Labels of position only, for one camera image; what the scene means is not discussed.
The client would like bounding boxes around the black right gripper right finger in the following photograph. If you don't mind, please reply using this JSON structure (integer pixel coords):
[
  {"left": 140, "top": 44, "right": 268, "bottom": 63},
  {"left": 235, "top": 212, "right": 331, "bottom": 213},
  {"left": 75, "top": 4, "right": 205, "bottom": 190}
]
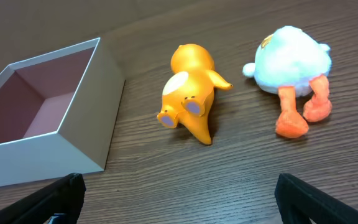
[{"left": 275, "top": 173, "right": 358, "bottom": 224}]

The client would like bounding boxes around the white yellow plush duck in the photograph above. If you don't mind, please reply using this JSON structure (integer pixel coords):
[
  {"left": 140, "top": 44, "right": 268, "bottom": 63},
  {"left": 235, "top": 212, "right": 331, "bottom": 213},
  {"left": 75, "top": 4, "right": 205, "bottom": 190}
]
[{"left": 242, "top": 26, "right": 332, "bottom": 138}]

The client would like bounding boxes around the orange plastic bear toy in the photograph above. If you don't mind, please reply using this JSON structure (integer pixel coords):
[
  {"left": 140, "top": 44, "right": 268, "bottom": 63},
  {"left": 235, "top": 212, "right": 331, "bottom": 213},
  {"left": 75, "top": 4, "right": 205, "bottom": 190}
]
[{"left": 157, "top": 44, "right": 233, "bottom": 145}]

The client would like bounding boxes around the white cardboard box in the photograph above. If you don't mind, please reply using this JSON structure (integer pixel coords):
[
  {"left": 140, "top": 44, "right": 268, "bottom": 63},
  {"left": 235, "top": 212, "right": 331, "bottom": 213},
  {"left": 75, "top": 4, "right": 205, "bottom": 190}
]
[{"left": 0, "top": 38, "right": 125, "bottom": 187}]

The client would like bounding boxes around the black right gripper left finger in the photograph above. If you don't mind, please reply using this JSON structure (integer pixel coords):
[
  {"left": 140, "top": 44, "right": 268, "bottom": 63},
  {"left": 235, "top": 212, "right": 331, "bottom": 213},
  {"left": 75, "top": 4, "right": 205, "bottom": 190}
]
[{"left": 0, "top": 173, "right": 86, "bottom": 224}]

